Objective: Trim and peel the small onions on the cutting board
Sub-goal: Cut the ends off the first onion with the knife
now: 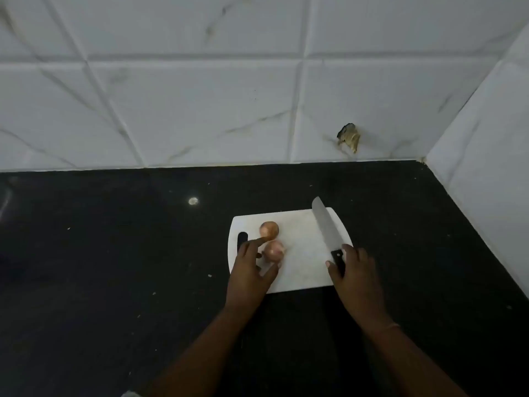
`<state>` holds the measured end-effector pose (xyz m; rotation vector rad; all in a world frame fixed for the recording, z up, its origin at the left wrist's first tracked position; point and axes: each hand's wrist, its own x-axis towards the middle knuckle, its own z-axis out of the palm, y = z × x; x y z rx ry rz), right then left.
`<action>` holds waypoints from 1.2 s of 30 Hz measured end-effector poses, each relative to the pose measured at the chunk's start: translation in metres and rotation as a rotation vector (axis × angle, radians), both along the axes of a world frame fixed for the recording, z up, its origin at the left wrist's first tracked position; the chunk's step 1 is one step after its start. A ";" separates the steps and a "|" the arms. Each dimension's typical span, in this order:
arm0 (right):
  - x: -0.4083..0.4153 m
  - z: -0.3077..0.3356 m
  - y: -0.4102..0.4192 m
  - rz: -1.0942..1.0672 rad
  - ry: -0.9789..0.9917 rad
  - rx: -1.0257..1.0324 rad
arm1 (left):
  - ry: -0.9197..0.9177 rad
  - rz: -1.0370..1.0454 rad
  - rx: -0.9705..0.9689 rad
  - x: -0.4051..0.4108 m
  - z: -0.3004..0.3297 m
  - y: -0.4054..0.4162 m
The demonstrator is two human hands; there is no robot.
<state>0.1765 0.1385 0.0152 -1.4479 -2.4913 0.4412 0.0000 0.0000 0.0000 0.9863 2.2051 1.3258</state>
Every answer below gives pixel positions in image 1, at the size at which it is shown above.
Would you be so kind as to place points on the small onion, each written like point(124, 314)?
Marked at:
point(275, 252)
point(270, 229)

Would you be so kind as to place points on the person's right hand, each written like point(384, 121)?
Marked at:
point(357, 285)

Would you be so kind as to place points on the person's right forearm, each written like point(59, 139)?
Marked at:
point(409, 363)

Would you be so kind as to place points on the white plastic cutting board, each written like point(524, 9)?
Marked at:
point(301, 252)

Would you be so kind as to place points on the person's left hand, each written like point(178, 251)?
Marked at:
point(246, 281)

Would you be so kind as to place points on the person's left forearm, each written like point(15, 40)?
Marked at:
point(206, 355)

